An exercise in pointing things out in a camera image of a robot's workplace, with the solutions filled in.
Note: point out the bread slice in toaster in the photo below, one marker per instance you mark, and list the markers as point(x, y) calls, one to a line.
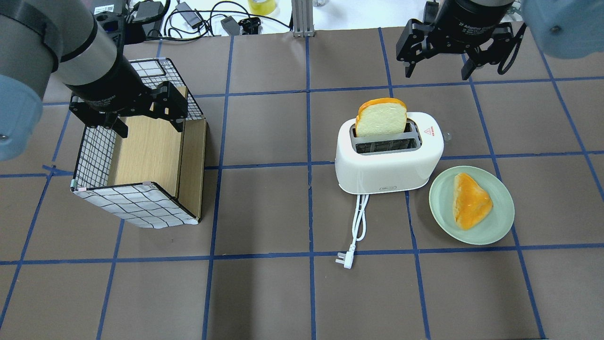
point(380, 117)

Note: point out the white toaster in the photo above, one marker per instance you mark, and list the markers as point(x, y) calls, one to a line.
point(391, 162)

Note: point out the black power adapter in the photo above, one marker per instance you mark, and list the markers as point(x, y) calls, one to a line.
point(189, 15)

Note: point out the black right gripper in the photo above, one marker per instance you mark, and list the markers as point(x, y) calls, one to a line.
point(465, 21)

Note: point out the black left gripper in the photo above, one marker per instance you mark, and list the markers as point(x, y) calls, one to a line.
point(109, 89)

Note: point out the light green plate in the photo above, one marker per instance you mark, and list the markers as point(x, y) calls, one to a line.
point(493, 228)

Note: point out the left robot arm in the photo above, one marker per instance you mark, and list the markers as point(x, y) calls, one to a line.
point(85, 50)

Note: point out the orange toast on plate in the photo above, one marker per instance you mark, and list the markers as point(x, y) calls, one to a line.
point(471, 203)

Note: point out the yellow tape roll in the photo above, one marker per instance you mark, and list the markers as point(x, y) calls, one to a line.
point(262, 7)

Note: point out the aluminium frame post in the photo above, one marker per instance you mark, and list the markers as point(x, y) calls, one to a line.
point(302, 14)

